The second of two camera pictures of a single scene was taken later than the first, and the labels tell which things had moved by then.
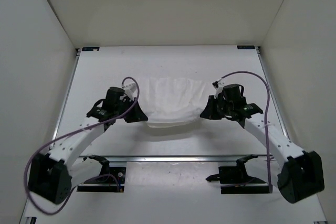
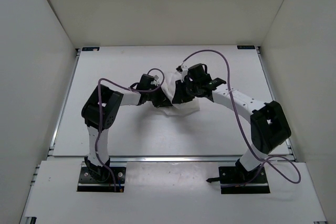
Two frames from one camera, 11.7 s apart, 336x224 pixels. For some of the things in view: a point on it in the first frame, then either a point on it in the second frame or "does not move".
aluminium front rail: x=177 y=159 does not move
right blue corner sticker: x=245 y=47 does not move
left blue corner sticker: x=90 y=49 does not move
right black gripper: x=209 y=113 -> x=180 y=96
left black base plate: x=110 y=179 does not move
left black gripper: x=137 y=114 -> x=162 y=101
